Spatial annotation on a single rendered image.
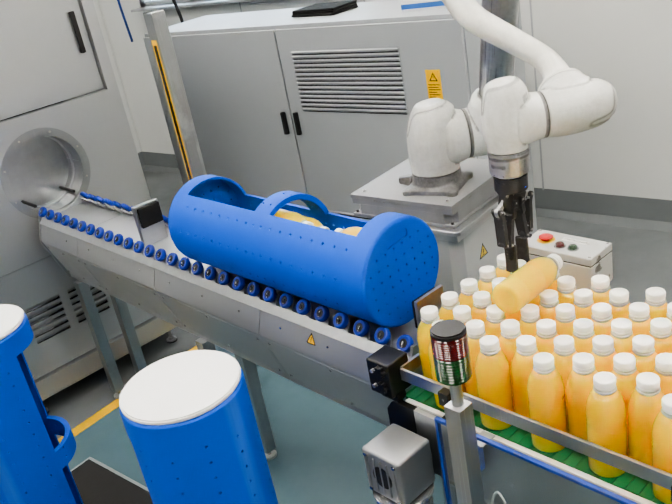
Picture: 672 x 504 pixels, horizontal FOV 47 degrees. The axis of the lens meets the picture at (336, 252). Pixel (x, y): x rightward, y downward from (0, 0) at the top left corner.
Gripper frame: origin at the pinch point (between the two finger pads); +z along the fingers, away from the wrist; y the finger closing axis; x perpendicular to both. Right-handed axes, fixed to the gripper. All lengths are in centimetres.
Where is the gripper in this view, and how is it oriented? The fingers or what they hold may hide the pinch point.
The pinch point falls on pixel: (517, 255)
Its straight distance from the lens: 185.0
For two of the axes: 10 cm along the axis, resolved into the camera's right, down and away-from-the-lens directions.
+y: -7.1, 4.0, -5.8
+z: 1.7, 9.0, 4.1
